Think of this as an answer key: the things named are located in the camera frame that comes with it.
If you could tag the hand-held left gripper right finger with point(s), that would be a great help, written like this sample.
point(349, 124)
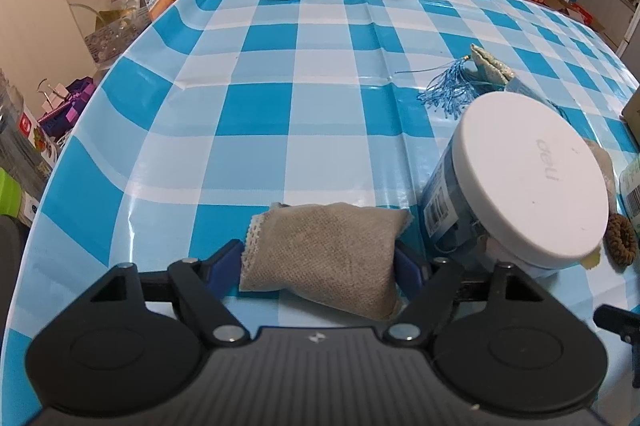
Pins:
point(407, 271)

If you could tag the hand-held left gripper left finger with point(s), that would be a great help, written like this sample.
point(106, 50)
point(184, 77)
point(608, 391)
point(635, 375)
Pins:
point(227, 268)

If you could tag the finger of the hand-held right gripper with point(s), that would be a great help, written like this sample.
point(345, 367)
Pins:
point(617, 320)

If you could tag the grey fabric sachet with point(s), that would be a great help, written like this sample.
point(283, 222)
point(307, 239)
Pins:
point(605, 168)
point(325, 251)

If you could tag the cardboard box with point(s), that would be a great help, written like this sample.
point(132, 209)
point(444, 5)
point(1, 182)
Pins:
point(632, 113)

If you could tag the yellow rubber glove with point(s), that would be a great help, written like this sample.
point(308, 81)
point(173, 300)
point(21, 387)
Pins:
point(593, 258)

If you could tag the brown hair scrunchie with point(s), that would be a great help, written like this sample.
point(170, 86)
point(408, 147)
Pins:
point(621, 241)

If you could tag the toilet paper roll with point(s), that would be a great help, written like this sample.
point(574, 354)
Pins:
point(631, 193)

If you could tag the clear jar with white lid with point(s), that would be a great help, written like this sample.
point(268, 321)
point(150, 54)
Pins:
point(525, 186)

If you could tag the blue checked tablecloth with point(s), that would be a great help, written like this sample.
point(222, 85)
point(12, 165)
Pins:
point(310, 105)

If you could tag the pouch with blue tassel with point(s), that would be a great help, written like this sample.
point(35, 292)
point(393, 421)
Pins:
point(465, 80)

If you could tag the blue face mask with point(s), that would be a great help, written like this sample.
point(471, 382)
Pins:
point(535, 93)

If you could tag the purple binder clips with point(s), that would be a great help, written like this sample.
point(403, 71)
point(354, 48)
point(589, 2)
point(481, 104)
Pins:
point(67, 103)

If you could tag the green plastic cup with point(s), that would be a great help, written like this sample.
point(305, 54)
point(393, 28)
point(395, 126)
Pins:
point(9, 193)

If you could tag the clear jar with black lid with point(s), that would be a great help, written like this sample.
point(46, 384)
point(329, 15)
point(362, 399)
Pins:
point(112, 0)

